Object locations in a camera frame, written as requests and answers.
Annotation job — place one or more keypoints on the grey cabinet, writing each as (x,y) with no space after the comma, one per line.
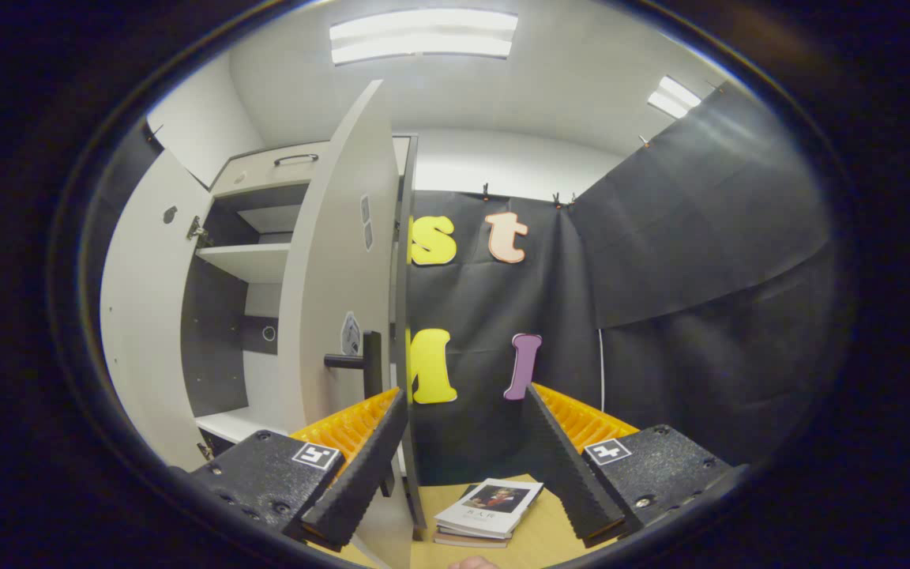
(242,261)

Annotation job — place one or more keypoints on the small ceiling light panel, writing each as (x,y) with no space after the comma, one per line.
(674,96)

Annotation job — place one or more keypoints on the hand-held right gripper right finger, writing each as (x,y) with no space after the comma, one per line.
(562,466)

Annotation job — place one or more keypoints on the grey cabinet door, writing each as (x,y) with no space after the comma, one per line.
(147,316)
(336,261)

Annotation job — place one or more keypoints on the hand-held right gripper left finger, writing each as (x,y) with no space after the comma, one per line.
(360,482)

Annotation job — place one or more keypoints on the large ceiling light panel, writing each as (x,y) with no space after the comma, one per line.
(423,35)

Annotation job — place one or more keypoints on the black backdrop cloth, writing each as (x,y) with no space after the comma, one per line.
(660,261)

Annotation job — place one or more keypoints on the grey cabinet drawer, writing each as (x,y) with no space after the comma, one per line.
(250,175)

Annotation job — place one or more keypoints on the white portrait cover book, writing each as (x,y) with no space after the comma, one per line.
(494,506)

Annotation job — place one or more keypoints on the brown cover book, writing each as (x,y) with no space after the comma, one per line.
(463,541)

